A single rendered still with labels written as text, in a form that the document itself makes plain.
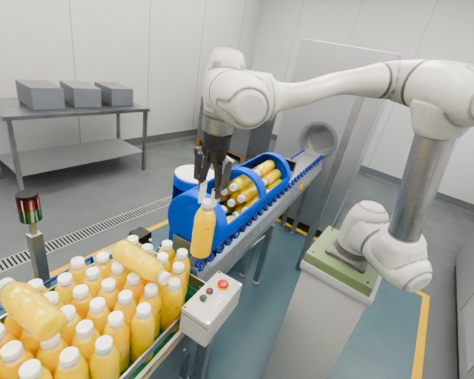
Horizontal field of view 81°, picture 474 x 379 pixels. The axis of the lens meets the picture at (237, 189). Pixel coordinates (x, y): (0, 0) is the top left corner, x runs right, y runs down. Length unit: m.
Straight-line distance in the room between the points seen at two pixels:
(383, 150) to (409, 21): 2.19
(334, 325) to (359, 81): 1.05
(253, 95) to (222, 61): 0.20
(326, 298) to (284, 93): 1.01
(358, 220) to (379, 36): 5.16
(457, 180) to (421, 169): 5.22
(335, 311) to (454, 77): 1.01
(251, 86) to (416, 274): 0.85
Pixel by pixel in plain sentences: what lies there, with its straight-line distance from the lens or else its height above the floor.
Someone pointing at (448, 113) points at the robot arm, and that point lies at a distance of 0.86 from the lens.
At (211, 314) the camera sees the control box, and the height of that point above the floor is 1.10.
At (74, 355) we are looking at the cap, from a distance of 0.83.
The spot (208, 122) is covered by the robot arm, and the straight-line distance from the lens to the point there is 0.75.
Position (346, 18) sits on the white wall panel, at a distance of 6.39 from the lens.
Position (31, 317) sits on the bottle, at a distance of 0.84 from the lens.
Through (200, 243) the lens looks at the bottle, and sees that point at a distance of 0.93.
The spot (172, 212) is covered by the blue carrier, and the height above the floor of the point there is 1.11.
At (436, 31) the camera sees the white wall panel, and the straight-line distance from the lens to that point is 6.06.
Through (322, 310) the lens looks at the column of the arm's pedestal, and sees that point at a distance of 1.45.
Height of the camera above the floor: 1.79
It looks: 26 degrees down
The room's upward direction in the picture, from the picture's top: 11 degrees clockwise
